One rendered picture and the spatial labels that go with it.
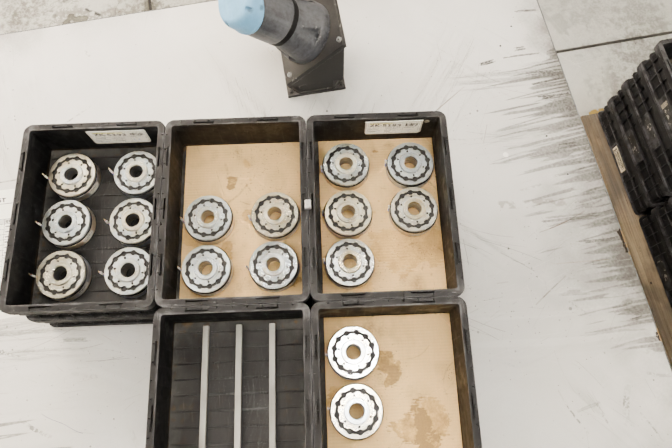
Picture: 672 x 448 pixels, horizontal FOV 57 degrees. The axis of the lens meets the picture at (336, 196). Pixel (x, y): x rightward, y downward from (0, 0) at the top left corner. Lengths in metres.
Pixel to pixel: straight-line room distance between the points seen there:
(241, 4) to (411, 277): 0.68
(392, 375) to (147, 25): 1.12
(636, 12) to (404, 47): 1.40
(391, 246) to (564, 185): 0.50
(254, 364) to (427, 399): 0.35
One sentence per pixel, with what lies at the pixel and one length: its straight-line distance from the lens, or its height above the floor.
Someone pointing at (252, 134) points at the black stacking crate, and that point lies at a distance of 1.38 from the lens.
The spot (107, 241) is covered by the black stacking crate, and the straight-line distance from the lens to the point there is 1.42.
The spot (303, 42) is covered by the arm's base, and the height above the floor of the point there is 0.89.
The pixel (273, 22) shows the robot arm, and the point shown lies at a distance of 1.41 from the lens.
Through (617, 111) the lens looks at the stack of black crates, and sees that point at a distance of 2.27.
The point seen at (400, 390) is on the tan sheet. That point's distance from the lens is 1.28.
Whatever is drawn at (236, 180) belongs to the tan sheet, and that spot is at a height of 0.83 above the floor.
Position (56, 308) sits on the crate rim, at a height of 0.93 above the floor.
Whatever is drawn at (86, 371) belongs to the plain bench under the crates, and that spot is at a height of 0.70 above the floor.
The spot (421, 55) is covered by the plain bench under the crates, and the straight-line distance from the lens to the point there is 1.68.
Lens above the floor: 2.11
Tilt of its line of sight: 70 degrees down
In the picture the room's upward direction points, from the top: straight up
